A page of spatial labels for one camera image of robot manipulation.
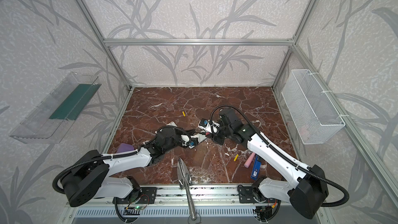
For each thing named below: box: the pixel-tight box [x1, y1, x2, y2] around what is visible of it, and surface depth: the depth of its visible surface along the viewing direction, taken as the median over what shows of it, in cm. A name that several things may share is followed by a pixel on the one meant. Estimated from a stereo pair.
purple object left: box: [116, 143, 135, 154], surface depth 91 cm
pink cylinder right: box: [244, 151, 256, 168], surface depth 86 cm
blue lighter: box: [250, 154, 262, 181], surface depth 80 cm
